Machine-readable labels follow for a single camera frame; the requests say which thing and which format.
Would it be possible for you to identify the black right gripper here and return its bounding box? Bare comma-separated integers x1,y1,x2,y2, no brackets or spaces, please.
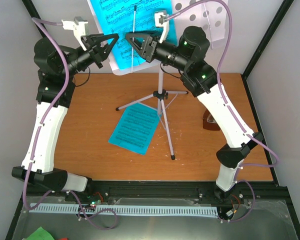
123,32,189,73

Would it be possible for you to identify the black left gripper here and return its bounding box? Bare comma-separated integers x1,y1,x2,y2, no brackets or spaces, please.
60,32,119,79

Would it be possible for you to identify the blue sheet music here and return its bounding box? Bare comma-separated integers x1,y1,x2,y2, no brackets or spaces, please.
108,103,160,156
90,0,178,70

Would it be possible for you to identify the white music stand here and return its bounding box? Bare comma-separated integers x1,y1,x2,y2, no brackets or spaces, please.
86,0,230,161

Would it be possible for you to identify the brown wooden metronome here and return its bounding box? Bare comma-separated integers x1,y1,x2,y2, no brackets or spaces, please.
202,109,221,131

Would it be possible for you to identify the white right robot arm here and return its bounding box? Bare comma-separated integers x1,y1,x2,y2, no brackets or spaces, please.
125,26,263,199

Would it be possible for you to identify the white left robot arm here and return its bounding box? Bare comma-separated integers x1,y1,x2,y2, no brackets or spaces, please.
11,33,119,202

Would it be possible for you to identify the green paper scrap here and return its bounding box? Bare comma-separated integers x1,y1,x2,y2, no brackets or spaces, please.
23,227,55,240

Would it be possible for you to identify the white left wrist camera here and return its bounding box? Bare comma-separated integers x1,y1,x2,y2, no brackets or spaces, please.
61,16,89,51

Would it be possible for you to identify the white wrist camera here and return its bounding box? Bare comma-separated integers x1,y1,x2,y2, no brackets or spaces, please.
154,10,170,44
61,16,89,51

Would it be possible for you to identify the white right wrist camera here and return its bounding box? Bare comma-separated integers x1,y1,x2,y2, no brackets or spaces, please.
154,10,170,44

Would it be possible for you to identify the light blue cable duct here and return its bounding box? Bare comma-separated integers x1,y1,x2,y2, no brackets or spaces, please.
30,203,218,218

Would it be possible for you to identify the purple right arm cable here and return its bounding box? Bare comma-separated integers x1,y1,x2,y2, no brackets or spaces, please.
165,0,281,224

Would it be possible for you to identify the black aluminium frame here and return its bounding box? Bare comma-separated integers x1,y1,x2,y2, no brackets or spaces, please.
4,0,300,240

